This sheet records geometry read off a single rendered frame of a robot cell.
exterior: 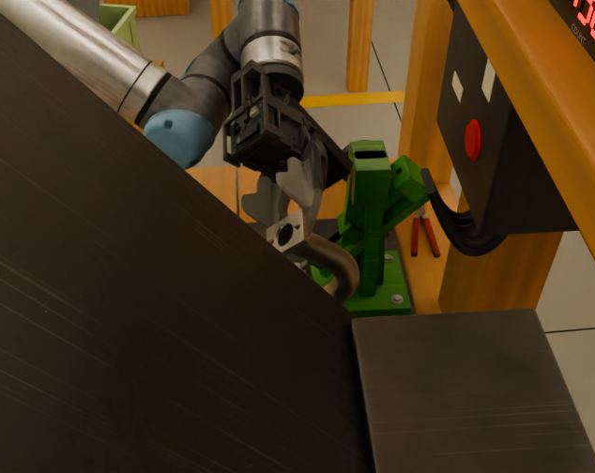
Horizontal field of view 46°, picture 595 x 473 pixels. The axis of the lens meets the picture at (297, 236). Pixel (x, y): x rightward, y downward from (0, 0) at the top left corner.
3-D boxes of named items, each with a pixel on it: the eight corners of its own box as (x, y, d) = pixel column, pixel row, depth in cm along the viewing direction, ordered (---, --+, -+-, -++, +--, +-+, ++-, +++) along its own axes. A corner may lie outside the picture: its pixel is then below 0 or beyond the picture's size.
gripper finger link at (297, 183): (270, 225, 69) (258, 156, 74) (312, 243, 73) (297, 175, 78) (292, 208, 67) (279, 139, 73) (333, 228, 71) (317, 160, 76)
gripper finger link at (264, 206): (230, 246, 73) (235, 169, 77) (271, 262, 77) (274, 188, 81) (250, 237, 71) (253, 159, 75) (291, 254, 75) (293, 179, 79)
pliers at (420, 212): (440, 258, 122) (441, 253, 121) (410, 257, 122) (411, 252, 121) (431, 200, 133) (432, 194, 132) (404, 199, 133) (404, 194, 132)
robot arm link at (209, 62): (157, 102, 91) (204, 53, 84) (189, 61, 99) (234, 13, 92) (202, 143, 94) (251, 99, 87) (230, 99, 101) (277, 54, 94)
